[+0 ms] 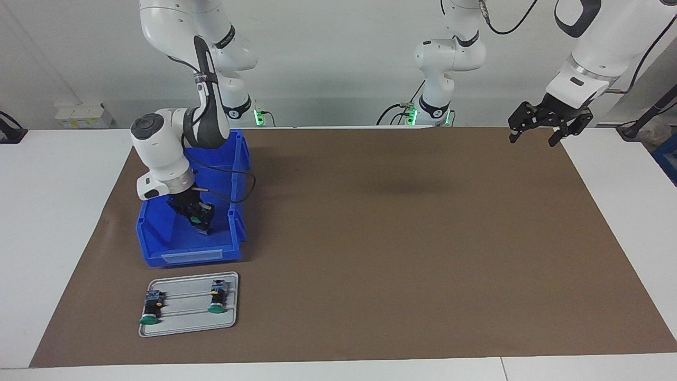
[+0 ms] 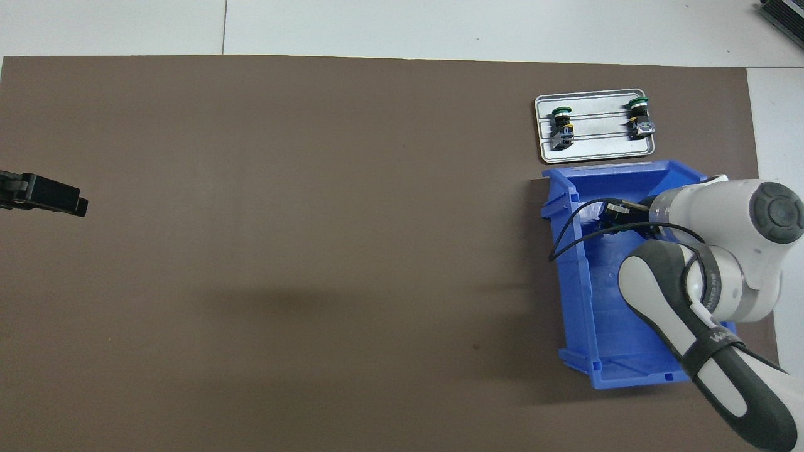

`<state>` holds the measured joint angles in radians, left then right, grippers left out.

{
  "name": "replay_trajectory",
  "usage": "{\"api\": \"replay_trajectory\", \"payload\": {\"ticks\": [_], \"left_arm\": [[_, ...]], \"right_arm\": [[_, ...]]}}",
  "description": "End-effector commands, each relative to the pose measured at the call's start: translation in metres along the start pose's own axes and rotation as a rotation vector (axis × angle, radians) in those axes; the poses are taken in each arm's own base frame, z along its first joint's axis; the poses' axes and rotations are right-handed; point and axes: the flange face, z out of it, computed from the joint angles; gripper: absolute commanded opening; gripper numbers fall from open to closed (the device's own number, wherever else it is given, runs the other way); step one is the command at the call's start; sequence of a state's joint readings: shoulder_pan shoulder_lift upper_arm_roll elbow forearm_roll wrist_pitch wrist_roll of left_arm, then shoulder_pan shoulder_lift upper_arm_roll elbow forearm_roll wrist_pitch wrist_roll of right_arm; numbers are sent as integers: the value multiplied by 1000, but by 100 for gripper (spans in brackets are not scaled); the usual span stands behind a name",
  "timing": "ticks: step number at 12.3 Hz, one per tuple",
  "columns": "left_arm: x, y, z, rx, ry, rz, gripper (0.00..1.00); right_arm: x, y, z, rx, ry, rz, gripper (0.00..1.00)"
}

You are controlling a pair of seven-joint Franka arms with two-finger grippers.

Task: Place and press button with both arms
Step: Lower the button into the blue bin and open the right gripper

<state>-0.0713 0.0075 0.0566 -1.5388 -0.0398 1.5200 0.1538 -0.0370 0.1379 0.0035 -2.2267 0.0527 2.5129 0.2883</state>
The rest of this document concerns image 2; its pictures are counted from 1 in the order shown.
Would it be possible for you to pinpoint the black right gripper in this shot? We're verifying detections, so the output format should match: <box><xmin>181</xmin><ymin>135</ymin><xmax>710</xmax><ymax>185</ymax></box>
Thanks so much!
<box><xmin>597</xmin><ymin>204</ymin><xmax>661</xmax><ymax>240</ymax></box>

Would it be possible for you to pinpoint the green button with grey block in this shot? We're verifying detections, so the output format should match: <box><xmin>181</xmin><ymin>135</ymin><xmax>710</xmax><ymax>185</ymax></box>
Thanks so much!
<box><xmin>628</xmin><ymin>97</ymin><xmax>655</xmax><ymax>140</ymax></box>

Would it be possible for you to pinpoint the grey metal tray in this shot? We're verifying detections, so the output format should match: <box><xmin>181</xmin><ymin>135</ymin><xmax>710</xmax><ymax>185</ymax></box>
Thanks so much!
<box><xmin>535</xmin><ymin>89</ymin><xmax>656</xmax><ymax>165</ymax></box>

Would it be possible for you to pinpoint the blue plastic storage bin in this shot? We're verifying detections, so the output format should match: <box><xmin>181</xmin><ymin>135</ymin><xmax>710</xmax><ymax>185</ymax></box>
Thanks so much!
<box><xmin>540</xmin><ymin>159</ymin><xmax>743</xmax><ymax>390</ymax></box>

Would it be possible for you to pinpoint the brown table mat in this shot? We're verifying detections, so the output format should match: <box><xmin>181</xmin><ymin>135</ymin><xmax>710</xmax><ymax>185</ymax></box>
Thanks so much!
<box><xmin>0</xmin><ymin>55</ymin><xmax>791</xmax><ymax>452</ymax></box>

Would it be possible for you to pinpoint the grey ribbed device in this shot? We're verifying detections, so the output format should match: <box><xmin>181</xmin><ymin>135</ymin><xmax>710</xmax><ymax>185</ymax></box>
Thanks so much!
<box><xmin>758</xmin><ymin>0</ymin><xmax>804</xmax><ymax>43</ymax></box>

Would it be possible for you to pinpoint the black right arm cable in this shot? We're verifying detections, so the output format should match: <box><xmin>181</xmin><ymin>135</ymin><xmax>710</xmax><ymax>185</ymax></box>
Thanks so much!
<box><xmin>548</xmin><ymin>198</ymin><xmax>754</xmax><ymax>377</ymax></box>

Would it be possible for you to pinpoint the green button with yellow ring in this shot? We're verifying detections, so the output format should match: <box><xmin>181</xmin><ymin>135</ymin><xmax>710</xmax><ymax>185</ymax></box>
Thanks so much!
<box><xmin>551</xmin><ymin>107</ymin><xmax>576</xmax><ymax>151</ymax></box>

